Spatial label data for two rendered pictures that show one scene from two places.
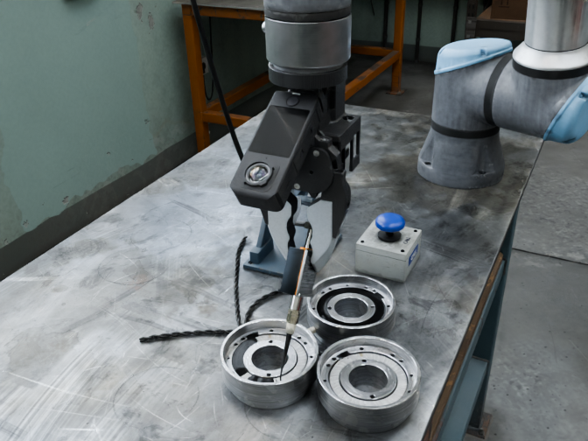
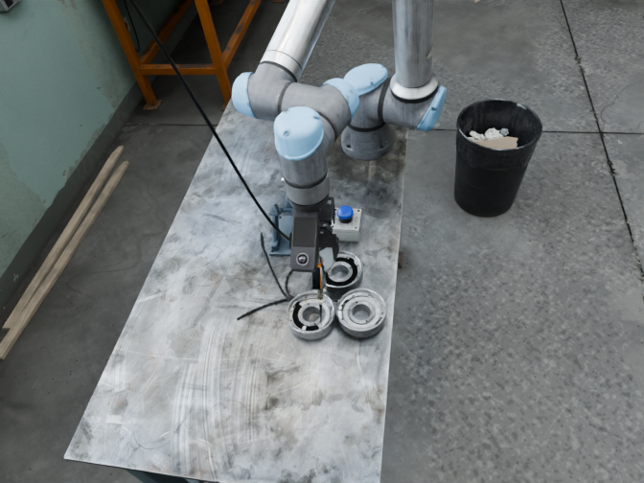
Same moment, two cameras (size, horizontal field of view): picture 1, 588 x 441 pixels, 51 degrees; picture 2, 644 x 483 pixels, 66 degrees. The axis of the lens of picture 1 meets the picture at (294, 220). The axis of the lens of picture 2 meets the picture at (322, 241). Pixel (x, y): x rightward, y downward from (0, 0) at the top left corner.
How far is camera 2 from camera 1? 46 cm
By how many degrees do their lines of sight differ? 22
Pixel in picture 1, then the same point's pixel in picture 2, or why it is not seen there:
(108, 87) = (61, 74)
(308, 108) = (314, 216)
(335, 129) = (326, 213)
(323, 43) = (319, 192)
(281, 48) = (298, 197)
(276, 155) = (308, 246)
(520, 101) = (399, 113)
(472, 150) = (375, 136)
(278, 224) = not seen: hidden behind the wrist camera
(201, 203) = (222, 211)
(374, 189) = not seen: hidden behind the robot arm
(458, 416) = not seen: hidden behind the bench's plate
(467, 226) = (381, 190)
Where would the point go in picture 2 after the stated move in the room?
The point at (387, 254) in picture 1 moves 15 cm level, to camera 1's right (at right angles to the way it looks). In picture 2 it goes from (348, 231) to (405, 212)
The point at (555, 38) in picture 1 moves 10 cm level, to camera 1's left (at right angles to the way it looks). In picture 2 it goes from (414, 80) to (374, 92)
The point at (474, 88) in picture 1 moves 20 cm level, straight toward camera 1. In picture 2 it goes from (371, 106) to (379, 157)
